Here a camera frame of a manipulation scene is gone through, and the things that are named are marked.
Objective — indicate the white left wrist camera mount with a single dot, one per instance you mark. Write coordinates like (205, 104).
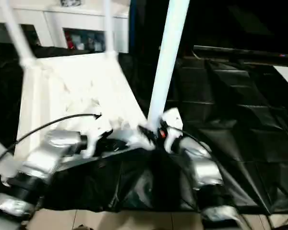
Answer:
(96, 136)

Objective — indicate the grey black toy figure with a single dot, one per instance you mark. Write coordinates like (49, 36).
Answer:
(70, 2)

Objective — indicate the red bottle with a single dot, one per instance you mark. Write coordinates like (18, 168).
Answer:
(68, 42)

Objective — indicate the small white jar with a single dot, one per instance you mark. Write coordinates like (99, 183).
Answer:
(80, 46)

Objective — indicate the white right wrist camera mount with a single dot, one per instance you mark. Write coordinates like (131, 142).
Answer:
(174, 117)

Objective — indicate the white cabinet with glass doors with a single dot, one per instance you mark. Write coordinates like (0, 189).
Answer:
(62, 19)

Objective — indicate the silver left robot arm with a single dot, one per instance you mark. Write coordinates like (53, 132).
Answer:
(43, 155)

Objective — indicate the white plastic table top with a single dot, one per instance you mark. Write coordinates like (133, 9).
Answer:
(74, 83)

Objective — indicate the black flat board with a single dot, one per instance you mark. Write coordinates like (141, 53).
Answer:
(249, 54)

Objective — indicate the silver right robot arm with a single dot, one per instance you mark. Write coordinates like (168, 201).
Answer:
(204, 165)

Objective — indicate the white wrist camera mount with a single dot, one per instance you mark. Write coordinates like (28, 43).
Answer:
(96, 136)
(174, 117)

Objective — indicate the black mat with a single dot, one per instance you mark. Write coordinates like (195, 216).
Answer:
(158, 187)

